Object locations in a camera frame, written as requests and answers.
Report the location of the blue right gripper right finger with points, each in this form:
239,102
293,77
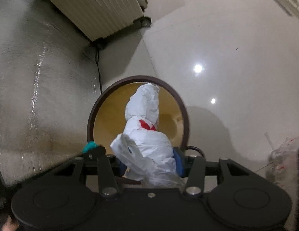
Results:
180,160

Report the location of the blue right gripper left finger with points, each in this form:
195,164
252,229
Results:
122,168

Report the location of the white red plastic bag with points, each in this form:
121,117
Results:
146,152

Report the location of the brown rimmed yellow trash bin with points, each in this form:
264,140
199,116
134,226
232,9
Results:
107,118

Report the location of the person's left hand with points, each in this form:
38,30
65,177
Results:
9,225

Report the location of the clear plastic bag on floor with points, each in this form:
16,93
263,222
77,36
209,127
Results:
283,169

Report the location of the cream ribbed suitcase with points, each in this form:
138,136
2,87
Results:
101,18

